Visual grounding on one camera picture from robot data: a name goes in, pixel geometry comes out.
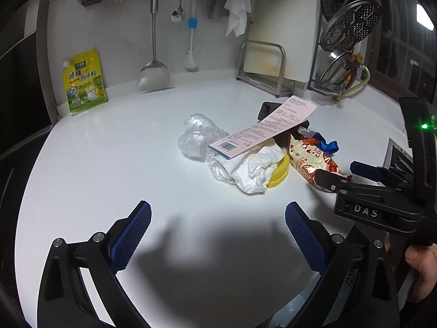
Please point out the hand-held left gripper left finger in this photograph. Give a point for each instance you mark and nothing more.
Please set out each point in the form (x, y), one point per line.
(131, 235)

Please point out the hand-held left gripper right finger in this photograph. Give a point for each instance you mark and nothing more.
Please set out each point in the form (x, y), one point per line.
(304, 235)

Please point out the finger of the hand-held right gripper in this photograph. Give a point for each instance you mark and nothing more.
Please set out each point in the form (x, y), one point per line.
(329, 179)
(363, 169)

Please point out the printed snack packet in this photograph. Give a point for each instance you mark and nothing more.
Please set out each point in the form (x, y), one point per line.
(307, 164)

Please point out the blue white wrapper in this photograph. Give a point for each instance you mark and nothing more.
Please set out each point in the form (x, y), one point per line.
(329, 145)

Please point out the yellow plastic lid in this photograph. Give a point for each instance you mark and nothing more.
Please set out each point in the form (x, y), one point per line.
(278, 177)

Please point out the white tissue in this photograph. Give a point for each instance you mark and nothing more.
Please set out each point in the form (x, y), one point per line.
(256, 170)

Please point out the pink paper receipt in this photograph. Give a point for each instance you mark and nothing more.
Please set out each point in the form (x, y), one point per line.
(266, 126)

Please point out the clear plastic wrap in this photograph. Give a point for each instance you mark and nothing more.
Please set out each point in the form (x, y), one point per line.
(216, 169)

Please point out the clear plastic bag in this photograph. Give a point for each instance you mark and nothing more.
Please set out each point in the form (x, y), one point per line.
(198, 136)

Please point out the person's right hand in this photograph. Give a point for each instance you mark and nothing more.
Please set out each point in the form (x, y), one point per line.
(423, 266)

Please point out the dark grey cloth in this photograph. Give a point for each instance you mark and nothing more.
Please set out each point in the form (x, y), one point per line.
(266, 109)

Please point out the glass pot lid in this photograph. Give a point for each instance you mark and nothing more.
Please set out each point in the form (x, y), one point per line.
(333, 71)

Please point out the dark pot lid rack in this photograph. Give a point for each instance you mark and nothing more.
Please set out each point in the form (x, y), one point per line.
(315, 71)

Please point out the metal cutting board rack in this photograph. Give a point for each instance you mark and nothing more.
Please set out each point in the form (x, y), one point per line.
(280, 75)

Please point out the window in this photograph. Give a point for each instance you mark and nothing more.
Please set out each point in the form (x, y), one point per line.
(403, 41)

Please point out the yellow seasoning pouch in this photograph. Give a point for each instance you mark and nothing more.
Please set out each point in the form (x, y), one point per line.
(85, 85)

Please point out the metal spatula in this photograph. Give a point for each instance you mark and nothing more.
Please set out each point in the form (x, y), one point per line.
(153, 75)

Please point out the white cutting board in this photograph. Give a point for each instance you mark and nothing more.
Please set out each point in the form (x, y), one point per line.
(283, 24)

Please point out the white hanging cloth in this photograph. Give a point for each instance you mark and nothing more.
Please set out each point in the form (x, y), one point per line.
(237, 6)

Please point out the blue white cleaning brush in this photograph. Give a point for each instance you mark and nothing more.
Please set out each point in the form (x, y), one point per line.
(193, 24)

